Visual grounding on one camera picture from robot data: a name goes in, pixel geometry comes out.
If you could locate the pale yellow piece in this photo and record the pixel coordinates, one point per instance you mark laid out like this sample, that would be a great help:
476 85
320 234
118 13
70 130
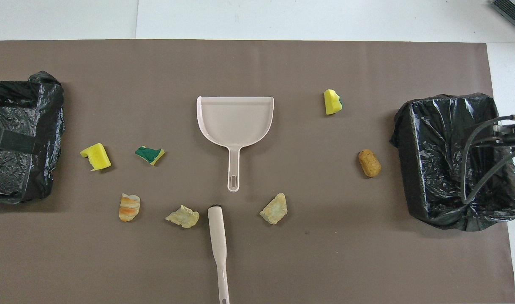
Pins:
183 217
274 209

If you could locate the yellow sponge wedge green backed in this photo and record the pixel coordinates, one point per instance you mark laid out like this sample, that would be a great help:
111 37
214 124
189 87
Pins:
331 103

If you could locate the green topped yellow sponge scrap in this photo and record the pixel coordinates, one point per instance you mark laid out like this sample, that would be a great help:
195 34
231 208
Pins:
149 154

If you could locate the brown paper table mat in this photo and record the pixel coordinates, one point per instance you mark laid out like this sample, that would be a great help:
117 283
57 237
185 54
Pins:
282 261

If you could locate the plain yellow sponge piece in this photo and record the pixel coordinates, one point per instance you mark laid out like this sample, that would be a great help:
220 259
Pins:
97 157

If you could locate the beige plastic dustpan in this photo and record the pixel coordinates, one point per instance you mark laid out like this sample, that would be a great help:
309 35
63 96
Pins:
234 122

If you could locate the grey ribbed device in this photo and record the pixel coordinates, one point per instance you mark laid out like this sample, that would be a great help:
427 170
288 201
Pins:
513 12

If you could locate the black bag lined bin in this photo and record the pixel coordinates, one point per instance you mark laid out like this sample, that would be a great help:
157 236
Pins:
434 169
25 181

